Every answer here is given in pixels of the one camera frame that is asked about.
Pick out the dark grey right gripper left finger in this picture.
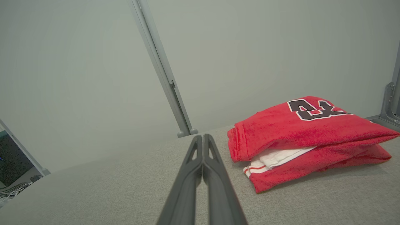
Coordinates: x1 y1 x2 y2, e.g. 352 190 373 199
156 135 204 225

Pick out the grey metal partition post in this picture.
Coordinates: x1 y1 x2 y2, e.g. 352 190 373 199
127 0 199 138
0 119 51 176

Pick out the red jersey with white sleeves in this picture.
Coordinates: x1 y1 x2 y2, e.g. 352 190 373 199
227 96 400 194

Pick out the grey partition base rail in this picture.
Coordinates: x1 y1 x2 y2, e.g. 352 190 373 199
365 115 400 132

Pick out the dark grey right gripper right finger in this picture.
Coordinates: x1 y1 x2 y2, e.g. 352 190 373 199
203 134 248 225

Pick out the grey slanted frame bar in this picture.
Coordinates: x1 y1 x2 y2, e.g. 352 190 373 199
380 41 400 127

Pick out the dark computer monitor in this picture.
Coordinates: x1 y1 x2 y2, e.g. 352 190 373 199
0 131 34 188

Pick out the white cable bundle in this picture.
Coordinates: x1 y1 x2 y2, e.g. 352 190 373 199
0 182 33 205

